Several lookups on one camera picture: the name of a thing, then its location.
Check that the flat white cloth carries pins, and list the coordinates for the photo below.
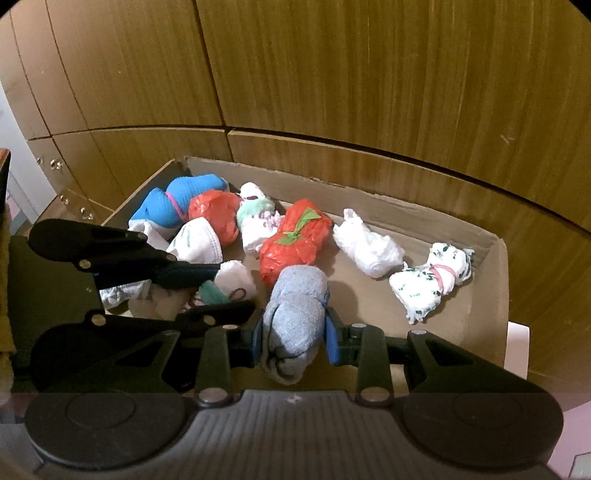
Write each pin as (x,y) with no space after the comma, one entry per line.
(122,293)

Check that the green cloth bundle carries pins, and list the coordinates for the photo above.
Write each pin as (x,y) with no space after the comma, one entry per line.
(212,294)

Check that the blue cloth bundle pink band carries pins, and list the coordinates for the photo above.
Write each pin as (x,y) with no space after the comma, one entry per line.
(194,189)

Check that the metal drawer pull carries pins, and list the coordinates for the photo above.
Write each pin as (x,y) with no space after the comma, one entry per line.
(85,212)
(62,199)
(56,164)

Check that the white and mint cloth bundle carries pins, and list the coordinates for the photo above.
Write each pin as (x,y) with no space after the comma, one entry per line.
(256,217)

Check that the plain white plastic bundle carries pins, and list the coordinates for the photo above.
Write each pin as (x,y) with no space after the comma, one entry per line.
(369,249)

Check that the white bundle dark green print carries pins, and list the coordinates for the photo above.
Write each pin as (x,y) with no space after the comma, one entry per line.
(429,279)

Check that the white sock green band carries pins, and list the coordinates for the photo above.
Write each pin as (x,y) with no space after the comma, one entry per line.
(235,277)

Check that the small white cloth bundle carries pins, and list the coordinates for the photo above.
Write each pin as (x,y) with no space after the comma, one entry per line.
(145,233)

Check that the wooden wardrobe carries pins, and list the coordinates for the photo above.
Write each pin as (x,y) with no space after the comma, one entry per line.
(369,83)

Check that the white door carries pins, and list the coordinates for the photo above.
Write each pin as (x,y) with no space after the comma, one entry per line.
(21,184)

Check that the grey sock bundle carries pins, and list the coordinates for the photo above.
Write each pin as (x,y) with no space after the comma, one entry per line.
(295,314)

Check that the white paper sheet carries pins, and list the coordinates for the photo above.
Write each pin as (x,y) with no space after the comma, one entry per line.
(518,348)

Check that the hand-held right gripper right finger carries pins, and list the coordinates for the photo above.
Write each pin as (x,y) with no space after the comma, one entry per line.
(331,339)

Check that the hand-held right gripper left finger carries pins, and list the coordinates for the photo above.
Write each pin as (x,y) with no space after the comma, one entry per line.
(257,342)

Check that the red plastic bundle green tie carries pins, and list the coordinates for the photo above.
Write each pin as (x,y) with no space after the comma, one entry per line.
(295,249)

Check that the cardboard box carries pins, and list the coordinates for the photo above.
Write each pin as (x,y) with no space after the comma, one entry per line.
(364,217)

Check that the plain red plastic bundle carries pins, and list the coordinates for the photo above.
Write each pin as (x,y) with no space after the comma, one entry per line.
(217,214)

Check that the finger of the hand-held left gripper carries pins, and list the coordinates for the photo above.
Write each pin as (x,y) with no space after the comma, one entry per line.
(184,318)
(152,267)

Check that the white sock with ribbed cuff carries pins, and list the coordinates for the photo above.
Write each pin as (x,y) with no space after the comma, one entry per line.
(196,240)

